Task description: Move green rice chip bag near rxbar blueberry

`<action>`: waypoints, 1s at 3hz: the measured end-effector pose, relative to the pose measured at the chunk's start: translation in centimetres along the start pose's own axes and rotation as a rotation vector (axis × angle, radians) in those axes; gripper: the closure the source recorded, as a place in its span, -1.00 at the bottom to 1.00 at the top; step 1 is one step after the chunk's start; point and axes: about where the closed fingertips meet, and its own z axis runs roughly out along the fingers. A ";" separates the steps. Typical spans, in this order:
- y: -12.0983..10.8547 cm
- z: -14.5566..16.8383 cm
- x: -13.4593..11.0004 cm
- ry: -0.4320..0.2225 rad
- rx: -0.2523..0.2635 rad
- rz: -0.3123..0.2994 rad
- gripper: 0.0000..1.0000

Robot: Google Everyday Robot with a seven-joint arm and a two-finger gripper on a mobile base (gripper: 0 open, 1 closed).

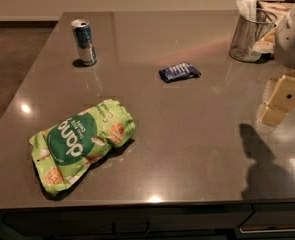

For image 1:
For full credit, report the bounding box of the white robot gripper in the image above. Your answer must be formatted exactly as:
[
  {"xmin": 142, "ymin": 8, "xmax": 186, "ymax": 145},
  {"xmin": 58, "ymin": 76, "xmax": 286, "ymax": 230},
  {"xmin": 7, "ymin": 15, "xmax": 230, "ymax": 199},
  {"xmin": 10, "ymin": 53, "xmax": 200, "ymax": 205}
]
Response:
[{"xmin": 259, "ymin": 3, "xmax": 295, "ymax": 126}]

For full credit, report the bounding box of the green rice chip bag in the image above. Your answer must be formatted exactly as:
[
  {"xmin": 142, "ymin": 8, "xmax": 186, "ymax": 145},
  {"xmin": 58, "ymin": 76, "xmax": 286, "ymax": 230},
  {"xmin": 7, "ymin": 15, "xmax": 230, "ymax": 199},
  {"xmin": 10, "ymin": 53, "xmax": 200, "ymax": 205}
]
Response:
[{"xmin": 29, "ymin": 99, "xmax": 136, "ymax": 196}]

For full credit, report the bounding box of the blue rxbar blueberry bar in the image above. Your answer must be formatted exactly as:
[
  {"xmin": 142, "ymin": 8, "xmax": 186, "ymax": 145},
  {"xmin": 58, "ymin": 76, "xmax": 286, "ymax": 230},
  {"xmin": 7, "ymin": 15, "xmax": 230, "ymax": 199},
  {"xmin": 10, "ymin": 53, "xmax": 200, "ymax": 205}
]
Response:
[{"xmin": 159, "ymin": 62, "xmax": 201, "ymax": 83}]

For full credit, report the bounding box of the metal mesh cup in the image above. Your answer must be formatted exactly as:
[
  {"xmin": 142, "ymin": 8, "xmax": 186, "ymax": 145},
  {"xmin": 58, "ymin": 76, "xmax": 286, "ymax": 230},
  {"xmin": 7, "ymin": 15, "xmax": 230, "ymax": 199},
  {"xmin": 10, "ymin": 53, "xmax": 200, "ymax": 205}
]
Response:
[{"xmin": 229, "ymin": 8, "xmax": 277, "ymax": 63}]

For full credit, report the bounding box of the snack box with packets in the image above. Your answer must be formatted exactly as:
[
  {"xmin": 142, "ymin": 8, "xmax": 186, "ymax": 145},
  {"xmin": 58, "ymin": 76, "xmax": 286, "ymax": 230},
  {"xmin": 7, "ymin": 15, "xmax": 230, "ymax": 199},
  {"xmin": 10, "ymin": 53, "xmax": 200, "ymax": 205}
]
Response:
[{"xmin": 252, "ymin": 0, "xmax": 295, "ymax": 55}]

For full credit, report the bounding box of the dark cabinet drawer front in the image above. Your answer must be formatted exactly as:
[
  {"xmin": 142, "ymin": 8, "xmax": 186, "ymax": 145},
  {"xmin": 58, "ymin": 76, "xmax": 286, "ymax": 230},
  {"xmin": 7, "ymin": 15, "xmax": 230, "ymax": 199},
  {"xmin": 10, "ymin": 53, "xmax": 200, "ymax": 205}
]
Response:
[{"xmin": 239, "ymin": 203, "xmax": 295, "ymax": 235}]

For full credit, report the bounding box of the blue silver energy drink can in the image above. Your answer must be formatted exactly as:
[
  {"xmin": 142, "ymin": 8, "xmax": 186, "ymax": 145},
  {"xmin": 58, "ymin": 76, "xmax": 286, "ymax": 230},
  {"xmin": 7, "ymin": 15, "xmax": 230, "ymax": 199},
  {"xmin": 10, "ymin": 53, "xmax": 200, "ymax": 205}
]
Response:
[{"xmin": 71, "ymin": 19, "xmax": 97, "ymax": 66}]

